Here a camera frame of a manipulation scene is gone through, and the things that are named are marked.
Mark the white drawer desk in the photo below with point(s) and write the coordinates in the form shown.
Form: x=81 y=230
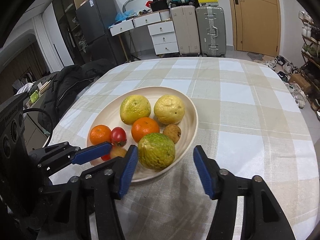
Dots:
x=160 y=26

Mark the small red tomato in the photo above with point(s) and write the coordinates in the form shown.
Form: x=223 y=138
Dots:
x=118 y=137

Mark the wooden shoe rack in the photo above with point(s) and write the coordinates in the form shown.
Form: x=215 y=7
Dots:
x=310 y=54

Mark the wooden door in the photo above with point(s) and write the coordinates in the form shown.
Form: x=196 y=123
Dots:
x=256 y=26

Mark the beige suitcase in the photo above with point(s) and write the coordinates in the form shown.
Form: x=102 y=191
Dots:
x=186 y=29

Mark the checked beige tablecloth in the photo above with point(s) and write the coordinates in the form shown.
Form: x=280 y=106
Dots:
x=248 y=122

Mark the small brown longan fruit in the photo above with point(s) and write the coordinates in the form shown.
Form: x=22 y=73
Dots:
x=173 y=132

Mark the red tomato front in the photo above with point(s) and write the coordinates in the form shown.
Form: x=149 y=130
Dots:
x=117 y=152

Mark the orange mandarin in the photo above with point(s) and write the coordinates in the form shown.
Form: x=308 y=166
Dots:
x=142 y=127
x=100 y=134

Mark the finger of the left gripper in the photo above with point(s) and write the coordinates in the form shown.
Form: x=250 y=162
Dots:
x=53 y=158
x=115 y=168

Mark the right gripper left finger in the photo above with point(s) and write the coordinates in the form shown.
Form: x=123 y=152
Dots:
x=101 y=193

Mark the yellow-green guava front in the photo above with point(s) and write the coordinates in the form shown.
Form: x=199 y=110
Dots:
x=169 y=109

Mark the black jacket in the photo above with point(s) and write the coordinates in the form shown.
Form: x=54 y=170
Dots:
x=64 y=88

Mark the red tomato with stem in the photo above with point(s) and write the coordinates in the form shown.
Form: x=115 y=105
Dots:
x=106 y=157

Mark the black refrigerator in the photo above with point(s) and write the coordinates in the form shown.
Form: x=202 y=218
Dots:
x=95 y=17

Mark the wrinkled yellow guava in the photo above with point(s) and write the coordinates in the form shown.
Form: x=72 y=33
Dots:
x=156 y=151

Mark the silver aluminium suitcase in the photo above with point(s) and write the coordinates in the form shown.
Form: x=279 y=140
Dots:
x=212 y=30

